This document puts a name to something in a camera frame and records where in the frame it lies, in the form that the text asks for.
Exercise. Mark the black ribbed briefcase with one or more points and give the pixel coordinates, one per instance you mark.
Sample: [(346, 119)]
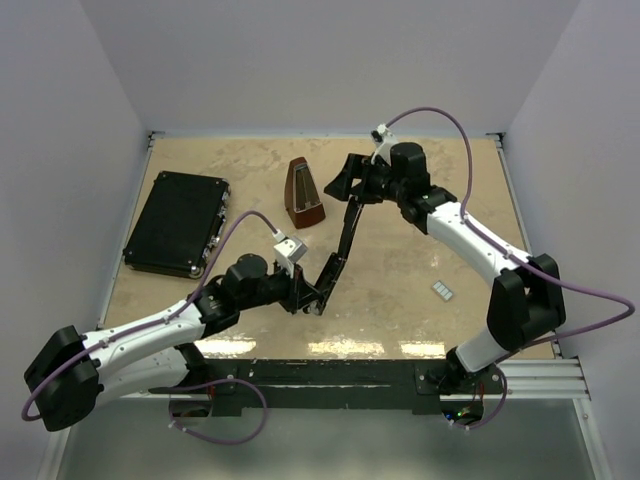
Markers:
[(179, 225)]

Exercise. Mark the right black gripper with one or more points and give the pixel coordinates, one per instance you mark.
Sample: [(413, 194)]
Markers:
[(357, 167)]

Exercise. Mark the aluminium frame rail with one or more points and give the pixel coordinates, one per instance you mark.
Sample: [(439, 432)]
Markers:
[(556, 379)]

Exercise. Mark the staple strips pack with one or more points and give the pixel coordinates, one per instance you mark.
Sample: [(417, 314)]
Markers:
[(443, 291)]

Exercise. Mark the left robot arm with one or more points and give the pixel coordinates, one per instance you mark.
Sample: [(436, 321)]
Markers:
[(74, 372)]

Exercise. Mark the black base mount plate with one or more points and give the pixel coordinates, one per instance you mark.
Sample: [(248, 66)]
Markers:
[(407, 385)]

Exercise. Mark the brown wooden metronome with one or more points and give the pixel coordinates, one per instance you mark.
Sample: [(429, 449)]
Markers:
[(301, 198)]

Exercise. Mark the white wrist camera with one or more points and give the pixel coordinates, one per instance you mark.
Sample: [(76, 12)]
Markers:
[(288, 251), (383, 140)]

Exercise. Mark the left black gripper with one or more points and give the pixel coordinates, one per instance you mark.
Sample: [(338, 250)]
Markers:
[(299, 291)]

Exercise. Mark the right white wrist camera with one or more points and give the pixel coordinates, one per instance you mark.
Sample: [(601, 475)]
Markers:
[(383, 140)]

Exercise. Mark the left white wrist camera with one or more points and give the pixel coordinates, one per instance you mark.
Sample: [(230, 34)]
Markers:
[(288, 251)]

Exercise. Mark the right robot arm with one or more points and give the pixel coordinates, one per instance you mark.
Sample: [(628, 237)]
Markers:
[(526, 301)]

